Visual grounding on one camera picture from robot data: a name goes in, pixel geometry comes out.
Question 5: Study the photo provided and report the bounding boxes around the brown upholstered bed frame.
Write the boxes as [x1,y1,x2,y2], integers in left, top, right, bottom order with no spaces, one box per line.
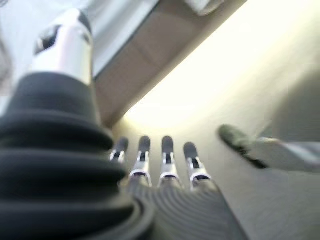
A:
[94,0,248,128]

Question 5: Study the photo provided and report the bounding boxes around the white bed sheet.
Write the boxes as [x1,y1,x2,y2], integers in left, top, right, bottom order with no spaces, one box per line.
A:
[0,0,161,81]

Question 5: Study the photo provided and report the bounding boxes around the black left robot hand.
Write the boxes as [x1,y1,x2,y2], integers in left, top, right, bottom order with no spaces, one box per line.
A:
[0,7,251,240]

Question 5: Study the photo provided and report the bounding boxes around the white duvet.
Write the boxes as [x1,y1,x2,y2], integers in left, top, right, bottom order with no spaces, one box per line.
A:
[183,0,248,16]

